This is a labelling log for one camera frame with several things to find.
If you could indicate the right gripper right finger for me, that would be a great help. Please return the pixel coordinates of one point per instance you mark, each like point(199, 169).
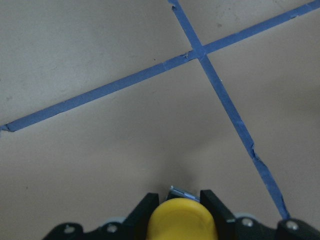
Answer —
point(224, 219)

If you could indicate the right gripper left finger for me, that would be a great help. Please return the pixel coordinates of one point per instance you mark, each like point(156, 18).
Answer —
point(137, 221)

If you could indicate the yellow push button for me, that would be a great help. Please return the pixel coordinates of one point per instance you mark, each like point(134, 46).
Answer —
point(181, 217)

